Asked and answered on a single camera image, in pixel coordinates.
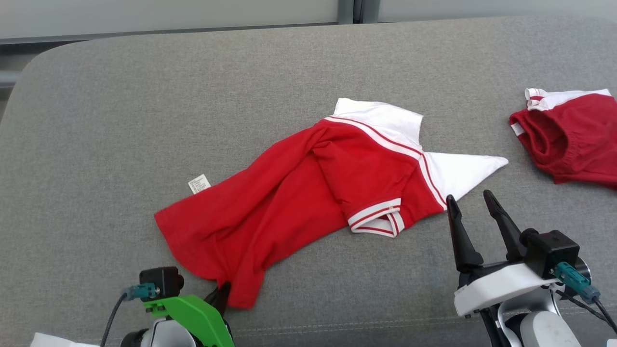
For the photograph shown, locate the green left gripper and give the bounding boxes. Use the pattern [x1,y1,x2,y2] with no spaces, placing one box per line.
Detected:
[143,282,235,347]

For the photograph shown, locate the grey fabric sofa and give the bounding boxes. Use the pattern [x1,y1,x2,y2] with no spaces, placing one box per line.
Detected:
[0,14,617,347]

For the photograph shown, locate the red and white jersey shirt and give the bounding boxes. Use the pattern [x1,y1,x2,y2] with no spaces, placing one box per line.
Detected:
[154,98,509,309]

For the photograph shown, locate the grey metal frame post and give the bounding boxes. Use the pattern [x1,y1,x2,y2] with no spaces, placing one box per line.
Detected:
[337,0,381,24]

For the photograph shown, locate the black cable with teal plug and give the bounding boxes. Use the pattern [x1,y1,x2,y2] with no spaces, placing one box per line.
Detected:
[99,283,160,347]
[553,263,617,334]

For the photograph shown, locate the thin black cable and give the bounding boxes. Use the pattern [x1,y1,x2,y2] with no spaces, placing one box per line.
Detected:
[554,288,610,322]

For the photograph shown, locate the red shorts with white trim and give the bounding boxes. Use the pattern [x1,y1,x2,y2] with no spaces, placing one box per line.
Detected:
[510,88,617,189]

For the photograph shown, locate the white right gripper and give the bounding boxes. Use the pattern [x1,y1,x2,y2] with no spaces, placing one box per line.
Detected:
[446,189,556,319]

